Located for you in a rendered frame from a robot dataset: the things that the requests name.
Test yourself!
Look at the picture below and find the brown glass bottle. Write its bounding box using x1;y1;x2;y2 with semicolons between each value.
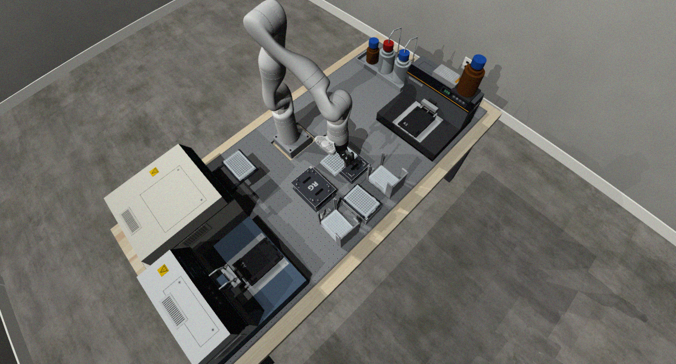
457;63;485;97
366;47;379;64

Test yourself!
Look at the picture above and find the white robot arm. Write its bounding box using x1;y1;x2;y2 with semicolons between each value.
243;0;352;155

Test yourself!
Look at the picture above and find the white plastic bottle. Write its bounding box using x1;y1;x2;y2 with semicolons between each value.
392;57;411;84

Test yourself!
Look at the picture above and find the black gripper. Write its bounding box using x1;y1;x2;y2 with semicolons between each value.
335;140;354;167

